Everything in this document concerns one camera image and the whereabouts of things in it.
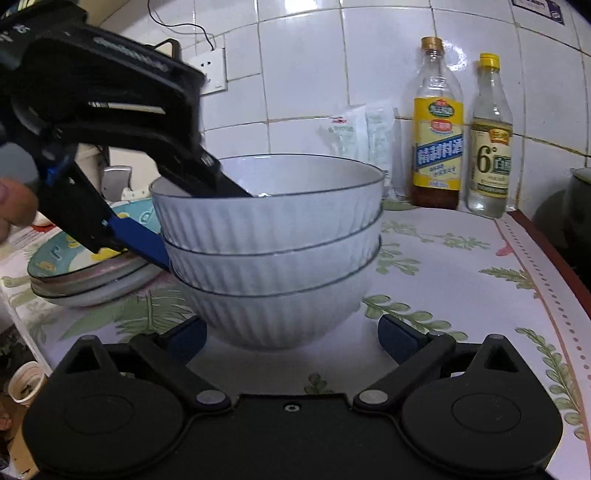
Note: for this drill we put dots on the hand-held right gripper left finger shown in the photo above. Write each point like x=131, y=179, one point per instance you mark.
x=190, y=334

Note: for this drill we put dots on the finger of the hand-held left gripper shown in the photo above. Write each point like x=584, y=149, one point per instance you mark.
x=203, y=177
x=138, y=241

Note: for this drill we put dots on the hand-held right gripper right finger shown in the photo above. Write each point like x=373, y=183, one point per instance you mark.
x=397, y=339

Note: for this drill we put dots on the blue fried egg plate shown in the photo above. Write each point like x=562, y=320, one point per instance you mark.
x=60, y=258

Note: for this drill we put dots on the large white ribbed bowl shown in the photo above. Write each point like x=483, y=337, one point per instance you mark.
x=277, y=217

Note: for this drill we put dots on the person's left hand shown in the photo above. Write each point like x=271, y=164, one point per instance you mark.
x=16, y=203

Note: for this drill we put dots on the floral tablecloth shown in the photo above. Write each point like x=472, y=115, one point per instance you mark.
x=438, y=277

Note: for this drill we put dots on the clear plastic bag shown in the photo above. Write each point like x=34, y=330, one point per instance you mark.
x=355, y=138

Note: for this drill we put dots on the white paper cup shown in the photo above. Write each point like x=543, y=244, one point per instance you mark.
x=25, y=383

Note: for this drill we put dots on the brown cooking wine bottle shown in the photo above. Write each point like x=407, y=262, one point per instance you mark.
x=436, y=147

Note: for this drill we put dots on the clear vinegar bottle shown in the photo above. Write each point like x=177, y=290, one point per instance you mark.
x=490, y=161

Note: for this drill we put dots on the black wok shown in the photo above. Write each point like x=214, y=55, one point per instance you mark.
x=579, y=207

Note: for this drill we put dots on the white wall socket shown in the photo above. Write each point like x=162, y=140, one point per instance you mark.
x=214, y=74

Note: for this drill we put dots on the wall sticker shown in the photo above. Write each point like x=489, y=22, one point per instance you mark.
x=540, y=9

